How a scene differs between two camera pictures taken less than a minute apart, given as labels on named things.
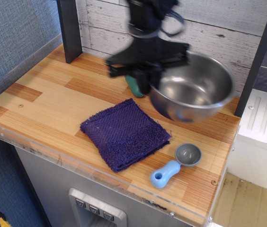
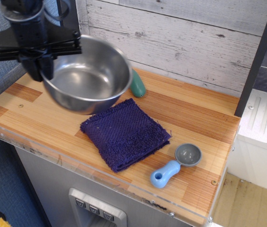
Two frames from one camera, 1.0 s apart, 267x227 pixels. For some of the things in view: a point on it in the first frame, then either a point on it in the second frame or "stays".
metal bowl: (193, 91) to (92, 82)
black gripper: (149, 52) to (30, 40)
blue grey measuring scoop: (186, 154) stays
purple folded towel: (125, 134) stays
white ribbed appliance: (258, 154) stays
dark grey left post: (70, 29) stays
